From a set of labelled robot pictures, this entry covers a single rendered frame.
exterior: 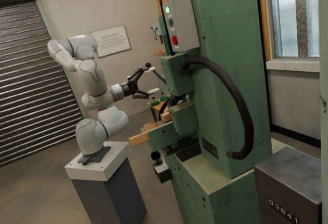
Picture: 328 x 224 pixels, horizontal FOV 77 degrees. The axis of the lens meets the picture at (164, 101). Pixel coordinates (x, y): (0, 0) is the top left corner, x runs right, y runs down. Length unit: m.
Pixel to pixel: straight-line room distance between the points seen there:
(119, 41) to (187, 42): 3.42
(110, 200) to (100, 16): 3.18
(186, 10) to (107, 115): 1.05
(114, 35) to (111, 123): 2.70
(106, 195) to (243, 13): 1.35
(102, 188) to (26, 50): 2.92
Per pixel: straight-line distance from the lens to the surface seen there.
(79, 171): 1.58
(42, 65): 3.98
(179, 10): 0.68
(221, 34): 0.71
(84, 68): 0.99
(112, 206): 1.64
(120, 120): 1.57
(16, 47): 4.03
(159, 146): 1.09
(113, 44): 4.03
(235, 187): 0.92
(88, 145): 1.51
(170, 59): 0.77
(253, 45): 0.79
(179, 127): 0.89
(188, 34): 0.68
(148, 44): 4.22
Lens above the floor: 1.39
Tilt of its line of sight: 18 degrees down
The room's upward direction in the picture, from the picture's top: 15 degrees counter-clockwise
